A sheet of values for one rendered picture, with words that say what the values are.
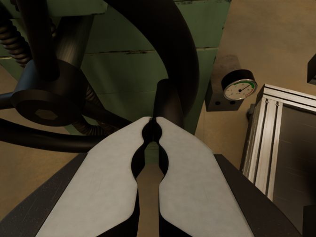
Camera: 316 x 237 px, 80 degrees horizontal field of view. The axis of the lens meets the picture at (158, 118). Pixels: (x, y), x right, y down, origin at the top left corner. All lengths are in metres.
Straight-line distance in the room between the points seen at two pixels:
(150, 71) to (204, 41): 0.13
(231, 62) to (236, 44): 1.11
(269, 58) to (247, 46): 0.18
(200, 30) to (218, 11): 0.04
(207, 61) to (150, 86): 0.14
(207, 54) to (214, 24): 0.06
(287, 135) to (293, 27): 1.15
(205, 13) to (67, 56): 0.22
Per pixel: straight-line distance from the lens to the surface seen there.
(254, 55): 1.57
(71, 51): 0.24
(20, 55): 0.28
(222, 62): 0.51
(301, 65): 1.64
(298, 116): 1.05
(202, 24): 0.36
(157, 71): 0.42
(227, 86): 0.39
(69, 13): 0.25
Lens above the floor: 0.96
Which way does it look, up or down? 59 degrees down
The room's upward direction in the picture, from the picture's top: 5 degrees counter-clockwise
